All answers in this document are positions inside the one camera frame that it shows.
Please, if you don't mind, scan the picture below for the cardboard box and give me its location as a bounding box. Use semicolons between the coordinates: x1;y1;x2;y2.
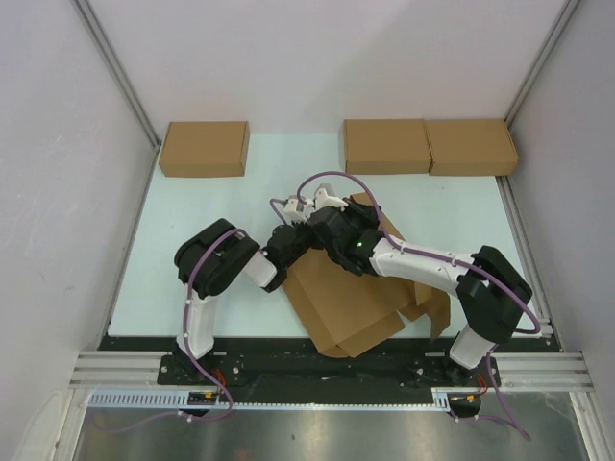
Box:
281;191;453;360
343;119;431;175
425;118;519;177
159;121;250;178

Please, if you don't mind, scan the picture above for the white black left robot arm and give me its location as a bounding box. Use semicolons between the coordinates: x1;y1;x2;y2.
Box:
174;219;322;384

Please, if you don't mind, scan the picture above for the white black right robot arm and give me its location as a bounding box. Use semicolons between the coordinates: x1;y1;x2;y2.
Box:
307;199;532;385

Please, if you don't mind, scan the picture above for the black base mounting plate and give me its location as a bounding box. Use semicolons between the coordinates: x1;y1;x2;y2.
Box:
98;335;561;400

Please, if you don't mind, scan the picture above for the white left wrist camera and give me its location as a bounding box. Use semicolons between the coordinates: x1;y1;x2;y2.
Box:
283;196;310;224

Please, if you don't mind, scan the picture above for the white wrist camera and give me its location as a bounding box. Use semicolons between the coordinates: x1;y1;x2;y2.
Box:
283;196;310;224
313;183;347;211

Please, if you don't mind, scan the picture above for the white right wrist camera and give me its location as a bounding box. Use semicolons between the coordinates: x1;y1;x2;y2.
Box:
313;183;347;211

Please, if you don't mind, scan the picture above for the white slotted cable duct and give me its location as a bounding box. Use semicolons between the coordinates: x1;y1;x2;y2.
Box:
88;386;486;412

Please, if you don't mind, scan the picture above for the aluminium corner post left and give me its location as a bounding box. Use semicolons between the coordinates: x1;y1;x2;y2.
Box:
71;0;160;150

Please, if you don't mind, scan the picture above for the aluminium corner post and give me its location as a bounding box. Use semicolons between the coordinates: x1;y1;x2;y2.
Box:
504;0;584;128
71;0;160;150

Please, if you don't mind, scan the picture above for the aluminium corner post right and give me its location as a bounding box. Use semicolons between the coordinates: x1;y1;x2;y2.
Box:
504;0;584;128

